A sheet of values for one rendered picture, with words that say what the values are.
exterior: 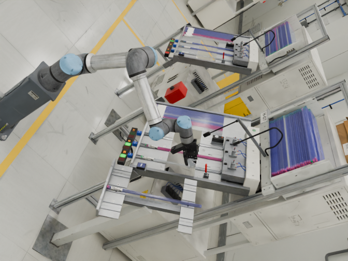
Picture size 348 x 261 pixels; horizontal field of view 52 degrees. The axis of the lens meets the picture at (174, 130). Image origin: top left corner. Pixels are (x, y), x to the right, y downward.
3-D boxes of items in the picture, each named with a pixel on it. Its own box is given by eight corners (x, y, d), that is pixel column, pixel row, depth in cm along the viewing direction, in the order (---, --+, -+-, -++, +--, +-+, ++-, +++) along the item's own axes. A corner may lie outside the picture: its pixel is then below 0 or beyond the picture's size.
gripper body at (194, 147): (197, 160, 206) (194, 144, 199) (183, 160, 208) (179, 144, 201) (199, 151, 212) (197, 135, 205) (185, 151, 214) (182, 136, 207)
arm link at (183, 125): (178, 113, 198) (192, 115, 195) (180, 129, 205) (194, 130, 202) (173, 121, 193) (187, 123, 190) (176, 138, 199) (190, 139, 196)
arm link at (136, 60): (132, 47, 175) (165, 139, 183) (143, 45, 184) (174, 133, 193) (114, 54, 180) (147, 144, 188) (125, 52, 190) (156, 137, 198)
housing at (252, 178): (240, 194, 211) (245, 177, 202) (243, 141, 249) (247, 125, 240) (254, 197, 210) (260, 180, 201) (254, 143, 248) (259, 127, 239)
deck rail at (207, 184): (129, 173, 214) (129, 165, 210) (130, 171, 215) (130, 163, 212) (247, 197, 208) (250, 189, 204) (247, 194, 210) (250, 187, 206)
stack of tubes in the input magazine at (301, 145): (271, 175, 199) (318, 158, 186) (268, 120, 239) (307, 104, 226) (281, 189, 205) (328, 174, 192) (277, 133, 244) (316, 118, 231)
